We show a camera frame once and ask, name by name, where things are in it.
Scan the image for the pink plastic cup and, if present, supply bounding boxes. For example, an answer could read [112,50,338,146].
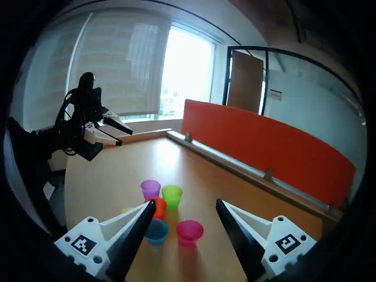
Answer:
[176,219,205,247]

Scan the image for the person's left forearm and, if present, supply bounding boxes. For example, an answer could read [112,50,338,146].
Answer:
[6,116,64,165]

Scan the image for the black cable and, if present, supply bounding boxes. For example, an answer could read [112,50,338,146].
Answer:
[56,90,78,125]

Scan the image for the purple plastic cup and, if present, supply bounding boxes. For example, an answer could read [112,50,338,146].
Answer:
[140,179,162,202]

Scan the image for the blue plastic cup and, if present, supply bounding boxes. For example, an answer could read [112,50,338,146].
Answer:
[143,218,169,246]

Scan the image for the green plastic cup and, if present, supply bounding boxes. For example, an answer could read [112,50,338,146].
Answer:
[161,184,184,211]

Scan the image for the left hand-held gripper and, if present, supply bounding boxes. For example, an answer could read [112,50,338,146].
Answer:
[55,71,133,162]

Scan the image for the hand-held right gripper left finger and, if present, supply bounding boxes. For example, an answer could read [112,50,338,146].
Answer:
[54,199,157,282]

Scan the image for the red desk screen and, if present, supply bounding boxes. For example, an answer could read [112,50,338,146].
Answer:
[165,99,357,223]

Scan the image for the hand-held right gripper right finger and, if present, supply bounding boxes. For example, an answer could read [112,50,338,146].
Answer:
[216,198,318,280]

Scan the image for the orange plastic cup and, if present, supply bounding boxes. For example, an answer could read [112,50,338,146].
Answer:
[145,196,168,220]

